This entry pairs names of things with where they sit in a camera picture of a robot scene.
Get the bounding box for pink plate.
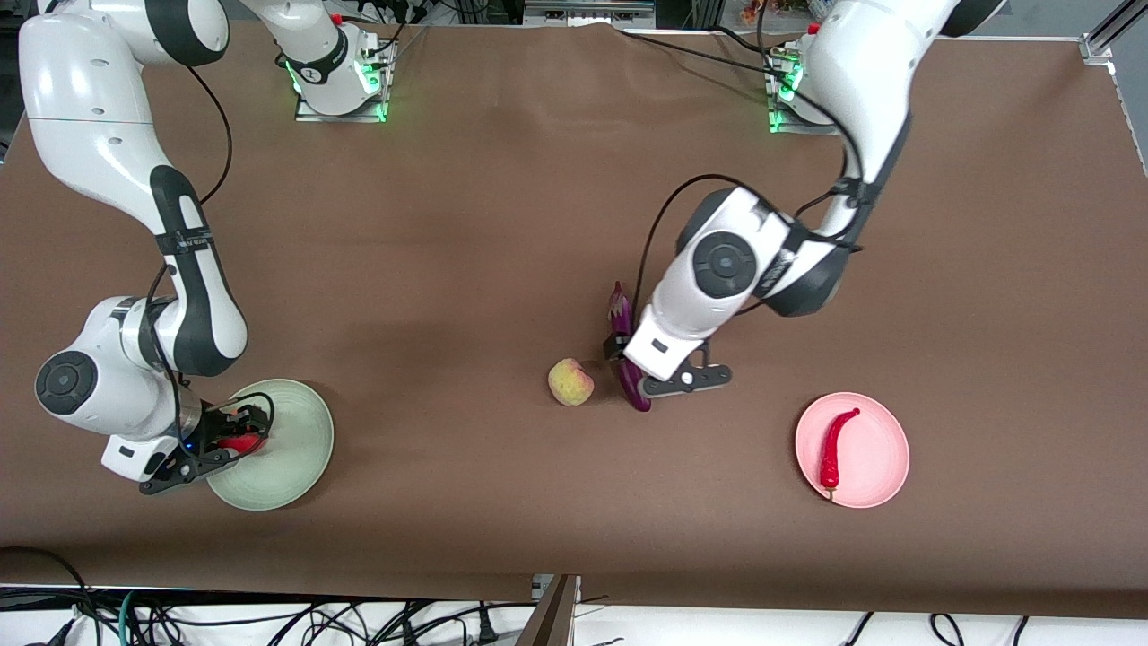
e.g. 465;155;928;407
795;392;910;510

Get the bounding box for black cable with plug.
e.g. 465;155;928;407
395;599;503;646

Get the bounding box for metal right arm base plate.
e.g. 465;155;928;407
294;40;388;124

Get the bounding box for pale green plate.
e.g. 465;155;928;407
206;379;335;512

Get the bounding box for black looped floor cable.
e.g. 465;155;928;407
0;546;92;646

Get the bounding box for yellow pink peach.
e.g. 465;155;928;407
548;358;595;407

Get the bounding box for brown table cover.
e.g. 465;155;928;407
0;18;1148;620

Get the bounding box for orange objects behind table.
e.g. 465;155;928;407
740;0;808;24

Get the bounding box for aluminium corner profile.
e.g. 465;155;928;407
1081;0;1148;65

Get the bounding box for long purple eggplant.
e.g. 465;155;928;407
608;281;653;412

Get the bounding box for red chili pepper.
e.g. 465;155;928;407
819;408;861;503

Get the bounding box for grey support beam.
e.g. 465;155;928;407
516;574;580;646

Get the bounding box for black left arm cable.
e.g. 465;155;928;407
639;0;869;315

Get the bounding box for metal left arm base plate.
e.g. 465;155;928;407
769;45;844;137

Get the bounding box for black cable across table cover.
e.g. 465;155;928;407
622;30;792;78

